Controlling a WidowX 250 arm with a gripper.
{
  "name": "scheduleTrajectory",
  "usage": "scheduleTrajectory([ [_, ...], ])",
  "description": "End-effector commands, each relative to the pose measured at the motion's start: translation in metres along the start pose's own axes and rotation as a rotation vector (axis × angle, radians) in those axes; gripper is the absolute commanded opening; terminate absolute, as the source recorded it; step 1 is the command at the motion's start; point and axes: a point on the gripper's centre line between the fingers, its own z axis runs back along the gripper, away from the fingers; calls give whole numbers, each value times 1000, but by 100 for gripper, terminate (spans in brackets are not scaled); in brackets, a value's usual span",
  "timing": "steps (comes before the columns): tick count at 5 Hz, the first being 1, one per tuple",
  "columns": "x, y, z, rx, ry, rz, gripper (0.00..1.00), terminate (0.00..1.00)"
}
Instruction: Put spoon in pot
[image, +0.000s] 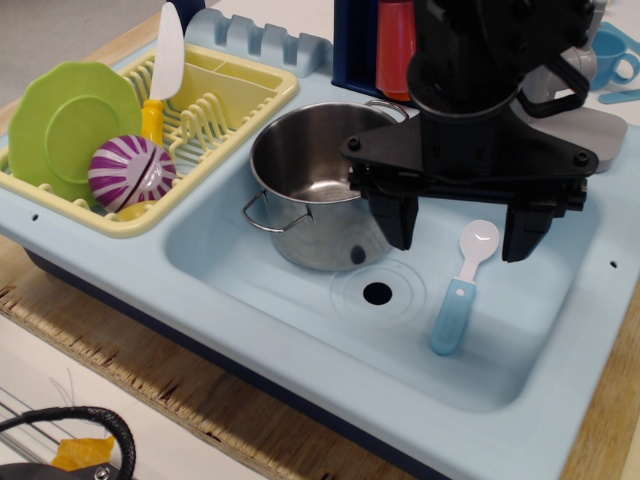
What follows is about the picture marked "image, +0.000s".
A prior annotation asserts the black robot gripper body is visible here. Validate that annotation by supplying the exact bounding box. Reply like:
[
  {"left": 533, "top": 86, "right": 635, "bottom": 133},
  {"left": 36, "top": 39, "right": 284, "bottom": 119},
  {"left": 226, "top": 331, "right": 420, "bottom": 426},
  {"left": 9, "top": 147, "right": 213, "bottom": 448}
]
[{"left": 340, "top": 107, "right": 599, "bottom": 220}]

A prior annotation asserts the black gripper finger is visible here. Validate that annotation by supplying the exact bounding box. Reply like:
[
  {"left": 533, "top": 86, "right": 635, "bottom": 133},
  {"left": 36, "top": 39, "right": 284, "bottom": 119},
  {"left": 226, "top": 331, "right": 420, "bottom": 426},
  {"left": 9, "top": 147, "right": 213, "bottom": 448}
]
[
  {"left": 368, "top": 193, "right": 419, "bottom": 251},
  {"left": 502, "top": 200, "right": 557, "bottom": 263}
]

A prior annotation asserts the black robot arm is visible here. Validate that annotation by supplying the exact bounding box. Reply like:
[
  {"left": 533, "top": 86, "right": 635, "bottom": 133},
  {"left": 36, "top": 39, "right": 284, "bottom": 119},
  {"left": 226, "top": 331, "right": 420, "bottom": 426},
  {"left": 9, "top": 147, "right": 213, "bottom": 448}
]
[{"left": 340, "top": 1, "right": 599, "bottom": 262}]

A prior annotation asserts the stainless steel pot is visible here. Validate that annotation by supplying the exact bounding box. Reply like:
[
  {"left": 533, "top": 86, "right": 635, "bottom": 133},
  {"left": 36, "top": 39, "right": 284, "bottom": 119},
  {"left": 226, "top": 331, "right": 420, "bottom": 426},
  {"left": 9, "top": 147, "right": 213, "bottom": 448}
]
[{"left": 243, "top": 101, "right": 396, "bottom": 272}]

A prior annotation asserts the grey toy faucet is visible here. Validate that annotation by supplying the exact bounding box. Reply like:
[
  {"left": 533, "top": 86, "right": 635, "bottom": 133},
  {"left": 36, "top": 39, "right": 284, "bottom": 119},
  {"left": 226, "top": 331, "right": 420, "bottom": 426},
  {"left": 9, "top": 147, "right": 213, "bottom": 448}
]
[{"left": 512, "top": 42, "right": 629, "bottom": 174}]

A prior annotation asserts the light blue toy sink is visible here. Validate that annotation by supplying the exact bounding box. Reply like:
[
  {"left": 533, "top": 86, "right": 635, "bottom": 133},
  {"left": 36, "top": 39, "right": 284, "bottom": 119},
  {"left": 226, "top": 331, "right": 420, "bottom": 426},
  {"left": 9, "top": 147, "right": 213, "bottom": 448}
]
[{"left": 0, "top": 7, "right": 640, "bottom": 480}]

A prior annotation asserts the blue plastic utensil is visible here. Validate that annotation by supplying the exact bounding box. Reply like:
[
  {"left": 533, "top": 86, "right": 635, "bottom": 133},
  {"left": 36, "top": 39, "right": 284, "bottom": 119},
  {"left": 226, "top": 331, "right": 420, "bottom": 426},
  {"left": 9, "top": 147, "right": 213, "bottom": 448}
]
[{"left": 598, "top": 88, "right": 640, "bottom": 105}]

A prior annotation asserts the red plastic bottle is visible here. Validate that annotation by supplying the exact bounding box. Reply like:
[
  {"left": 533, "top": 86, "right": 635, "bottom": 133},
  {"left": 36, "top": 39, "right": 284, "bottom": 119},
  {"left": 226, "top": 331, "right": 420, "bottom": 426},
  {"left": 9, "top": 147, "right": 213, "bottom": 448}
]
[{"left": 375, "top": 1, "right": 417, "bottom": 101}]

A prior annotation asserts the blue plastic cup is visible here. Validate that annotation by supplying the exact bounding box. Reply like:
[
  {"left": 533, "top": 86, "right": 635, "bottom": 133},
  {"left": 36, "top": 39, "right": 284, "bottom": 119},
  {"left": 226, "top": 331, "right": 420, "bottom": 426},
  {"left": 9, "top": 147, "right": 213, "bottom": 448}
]
[{"left": 591, "top": 30, "right": 639, "bottom": 91}]

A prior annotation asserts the dark blue holder box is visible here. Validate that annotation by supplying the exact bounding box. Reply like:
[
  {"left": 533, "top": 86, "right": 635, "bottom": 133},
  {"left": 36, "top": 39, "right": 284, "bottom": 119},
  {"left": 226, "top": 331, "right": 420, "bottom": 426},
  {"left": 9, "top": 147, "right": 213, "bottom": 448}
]
[{"left": 333, "top": 0, "right": 390, "bottom": 99}]

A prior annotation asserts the yellow dish rack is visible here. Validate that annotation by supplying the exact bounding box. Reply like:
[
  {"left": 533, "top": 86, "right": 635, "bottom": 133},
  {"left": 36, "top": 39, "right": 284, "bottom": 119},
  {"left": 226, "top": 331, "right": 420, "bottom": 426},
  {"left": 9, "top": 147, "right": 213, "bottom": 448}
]
[{"left": 1, "top": 46, "right": 298, "bottom": 238}]

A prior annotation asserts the purple striped toy ball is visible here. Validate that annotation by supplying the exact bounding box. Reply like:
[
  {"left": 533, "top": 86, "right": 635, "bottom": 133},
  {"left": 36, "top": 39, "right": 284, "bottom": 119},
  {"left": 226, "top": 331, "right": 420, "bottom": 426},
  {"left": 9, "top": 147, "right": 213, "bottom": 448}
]
[{"left": 88, "top": 135, "right": 177, "bottom": 213}]

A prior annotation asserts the green plastic plate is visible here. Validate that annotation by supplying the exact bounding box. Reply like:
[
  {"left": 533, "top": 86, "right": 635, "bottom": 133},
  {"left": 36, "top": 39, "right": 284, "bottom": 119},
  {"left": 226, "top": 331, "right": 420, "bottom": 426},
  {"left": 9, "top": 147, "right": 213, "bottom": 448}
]
[{"left": 8, "top": 62, "right": 142, "bottom": 206}]

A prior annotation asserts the yellow tape piece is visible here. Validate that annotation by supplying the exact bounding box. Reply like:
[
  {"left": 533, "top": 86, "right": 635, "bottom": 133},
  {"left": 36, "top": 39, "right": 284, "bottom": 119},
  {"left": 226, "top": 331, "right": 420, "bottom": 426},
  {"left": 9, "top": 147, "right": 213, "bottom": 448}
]
[{"left": 50, "top": 436, "right": 115, "bottom": 472}]

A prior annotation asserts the blue handled white spoon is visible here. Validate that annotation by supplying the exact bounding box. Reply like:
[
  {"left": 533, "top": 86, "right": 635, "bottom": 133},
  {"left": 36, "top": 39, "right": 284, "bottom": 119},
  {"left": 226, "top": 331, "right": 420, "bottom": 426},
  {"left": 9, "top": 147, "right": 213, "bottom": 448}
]
[{"left": 430, "top": 220, "right": 500, "bottom": 356}]

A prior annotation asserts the white knife yellow handle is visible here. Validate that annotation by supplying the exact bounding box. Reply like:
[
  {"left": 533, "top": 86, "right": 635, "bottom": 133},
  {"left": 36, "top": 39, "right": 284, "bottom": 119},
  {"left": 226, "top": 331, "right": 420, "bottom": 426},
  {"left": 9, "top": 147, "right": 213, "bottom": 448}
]
[{"left": 141, "top": 2, "right": 185, "bottom": 146}]

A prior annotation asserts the black braided cable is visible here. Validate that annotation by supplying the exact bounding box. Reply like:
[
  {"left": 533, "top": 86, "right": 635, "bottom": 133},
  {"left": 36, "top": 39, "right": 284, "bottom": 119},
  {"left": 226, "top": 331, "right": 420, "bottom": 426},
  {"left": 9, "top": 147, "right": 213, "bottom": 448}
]
[{"left": 0, "top": 405, "right": 137, "bottom": 473}]

